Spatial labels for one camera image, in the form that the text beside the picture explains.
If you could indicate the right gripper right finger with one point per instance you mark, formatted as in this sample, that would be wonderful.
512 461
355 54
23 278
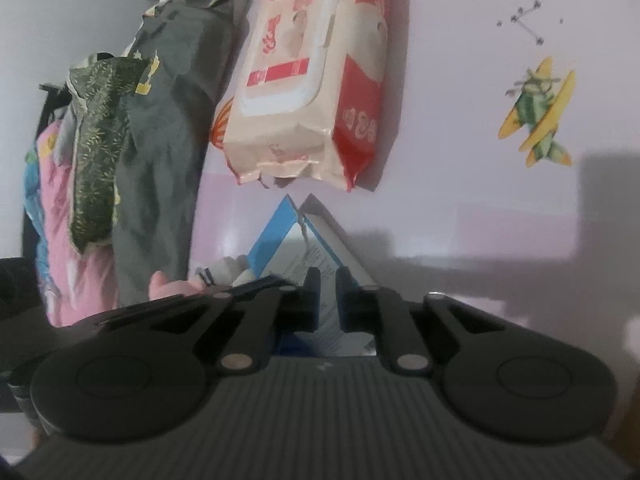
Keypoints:
382 313

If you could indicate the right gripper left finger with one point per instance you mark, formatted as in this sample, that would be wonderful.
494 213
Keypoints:
273 312

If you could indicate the green leaf pattern pillow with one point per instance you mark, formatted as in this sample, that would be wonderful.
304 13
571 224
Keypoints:
100 93

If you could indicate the pink floral quilt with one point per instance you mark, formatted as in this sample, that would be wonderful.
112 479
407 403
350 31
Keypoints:
73 286

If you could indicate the pink plush toy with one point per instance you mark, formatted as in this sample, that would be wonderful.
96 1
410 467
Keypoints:
160 286

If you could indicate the blue white paper box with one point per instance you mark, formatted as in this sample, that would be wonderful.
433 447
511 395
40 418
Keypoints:
295 241

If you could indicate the red wet wipes pack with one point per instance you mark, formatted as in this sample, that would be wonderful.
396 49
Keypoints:
308 97

